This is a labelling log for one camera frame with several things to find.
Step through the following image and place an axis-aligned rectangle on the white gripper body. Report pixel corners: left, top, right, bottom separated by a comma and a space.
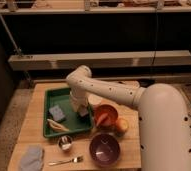
71, 101, 89, 117

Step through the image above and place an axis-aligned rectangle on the green plastic tray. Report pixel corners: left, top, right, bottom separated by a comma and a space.
43, 87, 94, 138

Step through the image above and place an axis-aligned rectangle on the blue eraser sponge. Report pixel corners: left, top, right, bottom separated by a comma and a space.
49, 105, 65, 121

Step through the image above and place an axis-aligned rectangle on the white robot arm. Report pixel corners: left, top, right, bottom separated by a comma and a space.
66, 65, 191, 171

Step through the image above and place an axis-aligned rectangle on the orange carrot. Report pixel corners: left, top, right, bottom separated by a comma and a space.
96, 113, 108, 126

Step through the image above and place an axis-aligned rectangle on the orange bowl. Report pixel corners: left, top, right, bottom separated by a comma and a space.
94, 104, 118, 128

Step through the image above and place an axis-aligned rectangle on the small metal cup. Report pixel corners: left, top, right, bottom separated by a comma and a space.
58, 135, 72, 151

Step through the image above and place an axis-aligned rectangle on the peach apple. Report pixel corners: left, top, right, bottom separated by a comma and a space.
115, 118, 129, 133

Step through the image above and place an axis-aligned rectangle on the purple bowl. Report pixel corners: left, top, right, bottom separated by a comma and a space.
89, 134, 121, 167

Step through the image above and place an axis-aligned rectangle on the silver fork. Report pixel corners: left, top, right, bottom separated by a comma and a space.
48, 156, 83, 166

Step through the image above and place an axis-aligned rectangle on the grey blue cloth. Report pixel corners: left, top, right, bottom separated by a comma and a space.
18, 146, 44, 171

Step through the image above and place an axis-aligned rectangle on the metal shelf rail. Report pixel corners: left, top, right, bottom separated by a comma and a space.
8, 50, 191, 71

